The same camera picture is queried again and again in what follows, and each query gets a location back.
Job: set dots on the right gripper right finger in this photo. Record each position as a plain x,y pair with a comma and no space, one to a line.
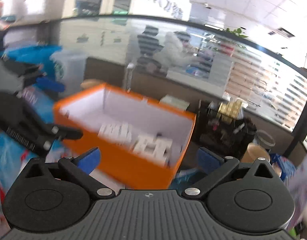
244,197

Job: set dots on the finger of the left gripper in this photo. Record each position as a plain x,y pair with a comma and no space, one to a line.
66,133
30,74

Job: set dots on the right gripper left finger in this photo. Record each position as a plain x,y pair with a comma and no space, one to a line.
49,197

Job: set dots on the blue paper bag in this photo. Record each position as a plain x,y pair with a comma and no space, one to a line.
36,55

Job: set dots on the blue tissue pack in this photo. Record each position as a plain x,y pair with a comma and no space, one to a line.
285,168

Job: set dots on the colourful AGON desk mat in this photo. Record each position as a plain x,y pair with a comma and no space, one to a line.
14,157

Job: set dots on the white Starbucks plastic cup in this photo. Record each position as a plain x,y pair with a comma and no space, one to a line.
69,67

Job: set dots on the right brown paper cup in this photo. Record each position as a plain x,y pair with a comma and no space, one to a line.
253,152

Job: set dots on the brown paper cup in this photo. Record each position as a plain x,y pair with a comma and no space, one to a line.
253,152
89,83

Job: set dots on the left brown paper cup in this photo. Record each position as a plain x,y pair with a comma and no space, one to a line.
89,83

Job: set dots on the glass jar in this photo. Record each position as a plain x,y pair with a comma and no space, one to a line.
264,140

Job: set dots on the black mesh desk organizer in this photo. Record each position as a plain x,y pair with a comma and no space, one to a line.
220,133

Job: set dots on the orange cardboard box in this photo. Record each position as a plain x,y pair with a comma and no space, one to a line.
114,120

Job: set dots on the white plastic socket plate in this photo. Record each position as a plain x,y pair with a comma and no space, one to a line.
155,148

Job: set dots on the yellow building block toy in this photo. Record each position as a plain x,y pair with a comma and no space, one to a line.
231,111

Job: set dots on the green white box stack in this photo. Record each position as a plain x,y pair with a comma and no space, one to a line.
175,102

